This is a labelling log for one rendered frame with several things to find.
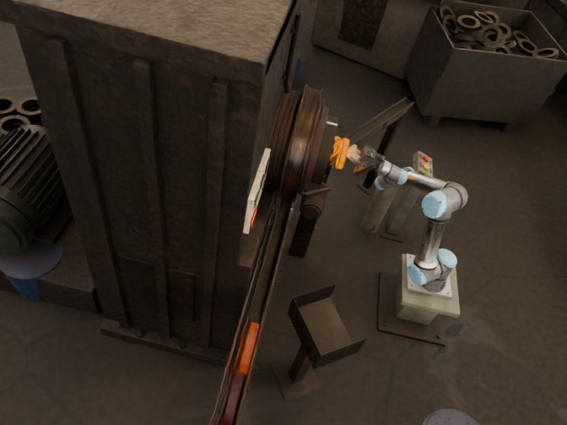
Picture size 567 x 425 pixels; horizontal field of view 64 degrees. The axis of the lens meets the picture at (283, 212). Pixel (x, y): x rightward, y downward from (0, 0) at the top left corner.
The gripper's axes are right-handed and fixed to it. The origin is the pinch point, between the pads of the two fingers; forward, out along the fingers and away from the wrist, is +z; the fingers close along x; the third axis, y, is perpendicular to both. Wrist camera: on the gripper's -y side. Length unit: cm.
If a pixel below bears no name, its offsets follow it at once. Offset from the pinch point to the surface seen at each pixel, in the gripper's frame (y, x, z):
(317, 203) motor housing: -31.9, 9.4, -4.0
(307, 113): 39, 43, 34
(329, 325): -23, 83, -16
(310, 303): -25, 76, -6
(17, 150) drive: -61, 37, 142
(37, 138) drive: -60, 26, 138
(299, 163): 27, 56, 29
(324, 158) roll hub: 28, 48, 20
